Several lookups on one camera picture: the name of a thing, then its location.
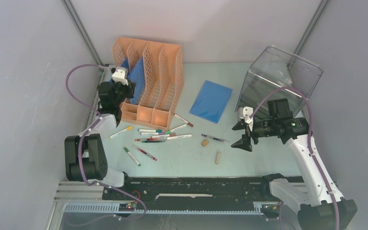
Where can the white marker right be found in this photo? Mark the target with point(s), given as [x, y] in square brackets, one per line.
[179, 136]

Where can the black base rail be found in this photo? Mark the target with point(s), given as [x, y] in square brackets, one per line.
[196, 194]

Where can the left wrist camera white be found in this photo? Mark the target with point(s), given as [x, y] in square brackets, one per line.
[120, 75]

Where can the brown cap marker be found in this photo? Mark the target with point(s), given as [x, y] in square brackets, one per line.
[184, 120]

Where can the tan eraser stick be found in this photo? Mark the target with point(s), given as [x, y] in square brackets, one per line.
[217, 158]

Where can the blue folder front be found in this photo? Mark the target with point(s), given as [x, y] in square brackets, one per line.
[124, 64]

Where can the yellow cap marker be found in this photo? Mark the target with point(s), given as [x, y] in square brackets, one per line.
[120, 132]

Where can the dark green pen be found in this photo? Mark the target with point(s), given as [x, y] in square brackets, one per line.
[153, 141]

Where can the orange plastic file organizer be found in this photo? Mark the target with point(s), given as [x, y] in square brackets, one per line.
[163, 80]

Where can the green cap marker lower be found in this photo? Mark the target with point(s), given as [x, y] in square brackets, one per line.
[132, 157]

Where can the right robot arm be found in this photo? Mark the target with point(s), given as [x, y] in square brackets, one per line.
[323, 206]

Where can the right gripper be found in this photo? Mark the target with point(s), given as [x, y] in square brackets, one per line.
[244, 143]

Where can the clear purple pen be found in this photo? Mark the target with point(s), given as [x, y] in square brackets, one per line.
[214, 138]

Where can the red pen lower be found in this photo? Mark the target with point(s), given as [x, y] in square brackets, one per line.
[147, 154]

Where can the red marker in cluster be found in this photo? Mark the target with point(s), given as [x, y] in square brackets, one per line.
[141, 139]

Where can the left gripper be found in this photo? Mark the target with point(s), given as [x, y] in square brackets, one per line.
[130, 88]

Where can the blue folder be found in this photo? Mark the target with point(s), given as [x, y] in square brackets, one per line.
[211, 101]
[124, 64]
[137, 76]

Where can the purple cap marker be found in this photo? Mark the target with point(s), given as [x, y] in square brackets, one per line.
[152, 133]

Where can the green cap marker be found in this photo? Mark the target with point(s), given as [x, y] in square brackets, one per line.
[175, 129]
[132, 157]

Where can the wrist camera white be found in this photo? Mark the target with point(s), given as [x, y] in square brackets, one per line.
[246, 117]
[120, 75]

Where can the green cap marker upper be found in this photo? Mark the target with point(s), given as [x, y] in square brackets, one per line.
[175, 129]

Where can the clear plastic drawer cabinet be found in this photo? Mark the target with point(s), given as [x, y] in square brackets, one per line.
[275, 68]

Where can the small cork block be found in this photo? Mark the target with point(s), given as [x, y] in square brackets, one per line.
[204, 143]

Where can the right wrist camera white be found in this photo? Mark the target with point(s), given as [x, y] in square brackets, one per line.
[246, 117]

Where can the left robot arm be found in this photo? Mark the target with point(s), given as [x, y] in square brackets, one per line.
[85, 155]

